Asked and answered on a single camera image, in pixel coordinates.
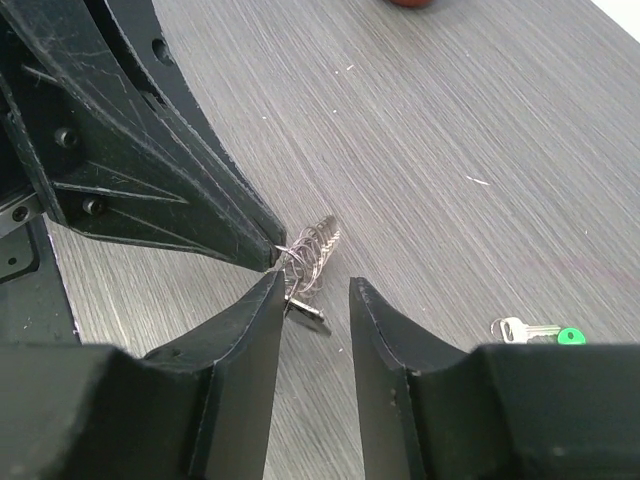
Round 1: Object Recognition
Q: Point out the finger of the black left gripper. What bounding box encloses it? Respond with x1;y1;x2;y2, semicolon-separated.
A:
84;1;286;255

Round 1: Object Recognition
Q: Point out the black key tag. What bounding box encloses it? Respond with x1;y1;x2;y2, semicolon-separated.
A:
286;308;332;337

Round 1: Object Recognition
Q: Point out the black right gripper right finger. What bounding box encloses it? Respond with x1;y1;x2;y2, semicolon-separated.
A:
349;277;639;480

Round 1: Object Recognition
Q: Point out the silver key with ring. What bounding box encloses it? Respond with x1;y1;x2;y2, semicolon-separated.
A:
490;317;561;344

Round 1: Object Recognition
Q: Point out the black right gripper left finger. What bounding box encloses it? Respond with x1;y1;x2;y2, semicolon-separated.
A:
1;272;285;479

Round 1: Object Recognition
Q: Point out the white and red bowl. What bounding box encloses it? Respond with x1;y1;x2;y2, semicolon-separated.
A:
389;0;435;9

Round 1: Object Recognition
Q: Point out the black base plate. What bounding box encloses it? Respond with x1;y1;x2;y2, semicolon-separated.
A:
1;217;80;345

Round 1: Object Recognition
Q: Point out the metal crescent keyring holder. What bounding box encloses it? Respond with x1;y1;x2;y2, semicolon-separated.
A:
278;215;340;300

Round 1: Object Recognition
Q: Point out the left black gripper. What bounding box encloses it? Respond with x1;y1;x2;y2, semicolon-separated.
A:
1;1;278;280

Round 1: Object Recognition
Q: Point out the green key tag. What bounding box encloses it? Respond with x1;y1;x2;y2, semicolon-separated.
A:
556;327;587;345

